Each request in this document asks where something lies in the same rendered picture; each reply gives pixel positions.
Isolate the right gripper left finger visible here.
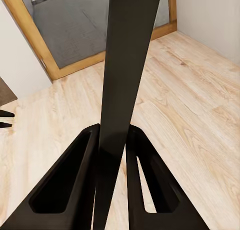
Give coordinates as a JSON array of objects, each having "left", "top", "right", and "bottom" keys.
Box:
[{"left": 0, "top": 123, "right": 101, "bottom": 230}]

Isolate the poster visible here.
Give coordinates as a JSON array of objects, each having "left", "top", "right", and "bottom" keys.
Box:
[{"left": 92, "top": 0, "right": 160, "bottom": 230}]

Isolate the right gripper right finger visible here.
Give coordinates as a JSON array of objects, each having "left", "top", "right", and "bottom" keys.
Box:
[{"left": 125, "top": 124, "right": 210, "bottom": 230}]

